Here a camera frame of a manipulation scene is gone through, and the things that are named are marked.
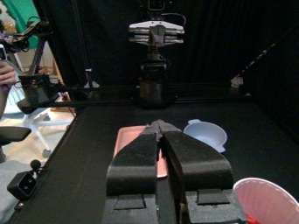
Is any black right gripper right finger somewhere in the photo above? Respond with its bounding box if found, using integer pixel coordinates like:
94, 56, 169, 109
156, 119, 248, 224

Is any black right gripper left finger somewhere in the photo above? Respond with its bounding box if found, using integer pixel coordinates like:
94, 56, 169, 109
101, 119, 162, 224

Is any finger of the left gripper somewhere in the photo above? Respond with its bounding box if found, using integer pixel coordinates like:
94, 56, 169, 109
148, 24, 158, 48
156, 24, 168, 48

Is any person hand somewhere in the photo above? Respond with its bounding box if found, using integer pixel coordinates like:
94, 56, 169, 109
0, 60, 17, 88

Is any pink rectangular plate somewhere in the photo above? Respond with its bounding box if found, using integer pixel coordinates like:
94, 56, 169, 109
113, 125, 169, 179

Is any pale blue plastic bowl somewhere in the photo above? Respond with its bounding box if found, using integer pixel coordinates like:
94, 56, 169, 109
181, 118, 229, 154

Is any black cloth curtain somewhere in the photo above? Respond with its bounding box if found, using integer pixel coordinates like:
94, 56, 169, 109
32, 0, 299, 138

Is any pink ribbed paper cup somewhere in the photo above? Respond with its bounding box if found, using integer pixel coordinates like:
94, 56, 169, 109
232, 177, 299, 224

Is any small red toy piece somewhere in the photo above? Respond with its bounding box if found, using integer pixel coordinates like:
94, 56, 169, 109
244, 213, 261, 224

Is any black foam microphone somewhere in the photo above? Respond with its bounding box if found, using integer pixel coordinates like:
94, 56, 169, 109
29, 158, 42, 172

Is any small black receiver box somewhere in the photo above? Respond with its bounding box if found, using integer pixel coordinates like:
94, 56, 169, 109
5, 171, 38, 202

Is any white office chair base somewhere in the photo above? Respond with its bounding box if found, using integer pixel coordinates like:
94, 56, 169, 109
21, 110, 76, 159

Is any black tripod stand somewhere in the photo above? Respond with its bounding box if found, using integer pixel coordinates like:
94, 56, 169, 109
0, 18, 53, 77

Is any black chair armrest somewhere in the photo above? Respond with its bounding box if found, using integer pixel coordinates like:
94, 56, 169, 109
0, 125, 33, 147

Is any green cloth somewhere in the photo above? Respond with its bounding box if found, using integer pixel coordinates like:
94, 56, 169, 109
10, 0, 42, 50

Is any thin black camera cable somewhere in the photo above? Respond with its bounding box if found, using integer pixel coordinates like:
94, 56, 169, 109
160, 12, 188, 28

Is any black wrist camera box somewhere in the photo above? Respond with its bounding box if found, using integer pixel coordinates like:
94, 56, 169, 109
145, 0, 166, 12

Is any grey corner bracket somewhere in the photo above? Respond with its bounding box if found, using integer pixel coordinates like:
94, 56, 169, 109
82, 67, 101, 89

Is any black aluminium frame rail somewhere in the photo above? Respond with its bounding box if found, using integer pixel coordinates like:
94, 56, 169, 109
57, 84, 252, 108

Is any black diagonal frame bar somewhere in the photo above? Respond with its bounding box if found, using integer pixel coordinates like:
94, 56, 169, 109
232, 27, 299, 86

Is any black camera on stand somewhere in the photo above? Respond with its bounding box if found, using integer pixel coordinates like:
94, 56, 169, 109
16, 73, 66, 116

